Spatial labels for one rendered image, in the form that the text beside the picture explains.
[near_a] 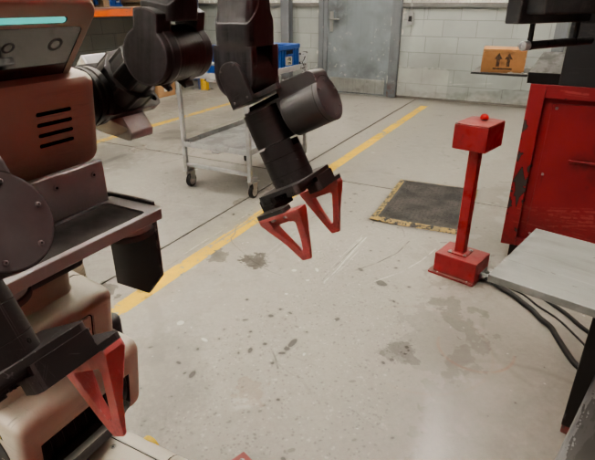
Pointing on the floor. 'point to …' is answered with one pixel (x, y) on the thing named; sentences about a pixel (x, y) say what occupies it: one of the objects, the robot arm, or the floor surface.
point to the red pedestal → (489, 129)
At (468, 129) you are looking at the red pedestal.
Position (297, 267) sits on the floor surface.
